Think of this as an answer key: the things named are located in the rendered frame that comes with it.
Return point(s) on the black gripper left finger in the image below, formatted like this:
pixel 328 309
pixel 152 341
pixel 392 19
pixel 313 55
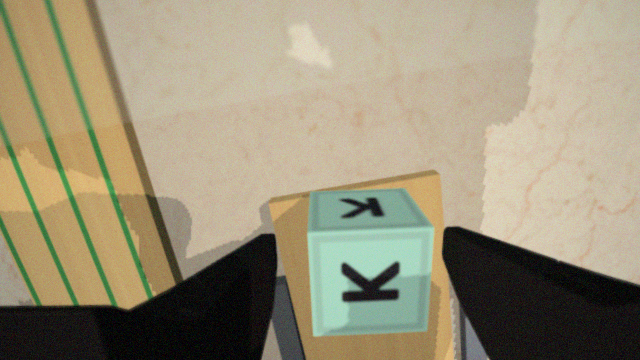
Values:
pixel 222 312

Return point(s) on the mint green cube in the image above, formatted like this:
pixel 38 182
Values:
pixel 370 261

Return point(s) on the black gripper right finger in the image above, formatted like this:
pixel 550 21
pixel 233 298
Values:
pixel 524 305

